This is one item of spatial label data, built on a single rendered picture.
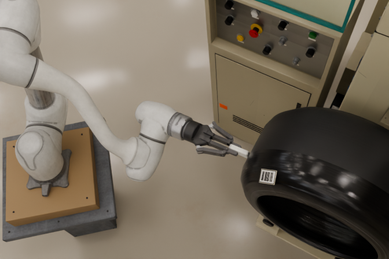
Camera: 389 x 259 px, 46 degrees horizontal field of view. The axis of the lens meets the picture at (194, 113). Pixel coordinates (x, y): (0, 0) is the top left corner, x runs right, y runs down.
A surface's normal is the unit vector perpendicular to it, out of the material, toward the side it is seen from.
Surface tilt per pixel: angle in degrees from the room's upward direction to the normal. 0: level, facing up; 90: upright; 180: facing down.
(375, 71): 90
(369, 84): 90
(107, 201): 0
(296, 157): 27
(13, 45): 40
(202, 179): 0
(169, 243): 0
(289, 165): 32
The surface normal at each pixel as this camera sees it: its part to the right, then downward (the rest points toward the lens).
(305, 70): -0.49, 0.79
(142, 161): 0.28, 0.25
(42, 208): -0.02, -0.49
